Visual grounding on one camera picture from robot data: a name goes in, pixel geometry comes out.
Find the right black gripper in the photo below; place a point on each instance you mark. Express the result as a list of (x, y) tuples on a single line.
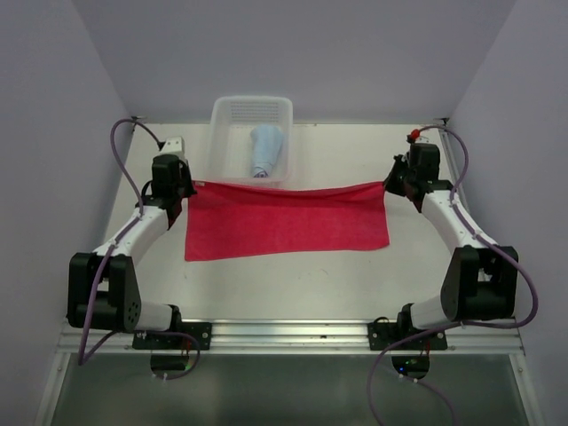
[(401, 161)]

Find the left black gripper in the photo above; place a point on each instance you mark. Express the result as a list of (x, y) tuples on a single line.
[(185, 170)]

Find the pink towel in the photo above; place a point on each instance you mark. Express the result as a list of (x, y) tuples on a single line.
[(231, 221)]

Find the light blue towel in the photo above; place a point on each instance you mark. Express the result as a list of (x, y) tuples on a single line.
[(267, 142)]

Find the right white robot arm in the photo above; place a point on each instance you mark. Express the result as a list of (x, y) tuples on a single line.
[(479, 283)]

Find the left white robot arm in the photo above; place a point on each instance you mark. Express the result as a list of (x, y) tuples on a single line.
[(103, 288)]

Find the white plastic basket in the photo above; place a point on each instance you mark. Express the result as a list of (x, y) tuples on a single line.
[(239, 124)]

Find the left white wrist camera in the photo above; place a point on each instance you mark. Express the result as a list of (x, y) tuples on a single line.
[(174, 146)]

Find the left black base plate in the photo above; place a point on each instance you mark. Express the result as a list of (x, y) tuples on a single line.
[(189, 336)]

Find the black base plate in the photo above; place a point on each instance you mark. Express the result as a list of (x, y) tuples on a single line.
[(189, 336), (383, 332)]

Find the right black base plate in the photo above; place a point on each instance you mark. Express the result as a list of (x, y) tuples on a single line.
[(383, 332)]

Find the aluminium mounting rail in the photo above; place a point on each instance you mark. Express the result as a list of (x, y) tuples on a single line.
[(320, 337)]

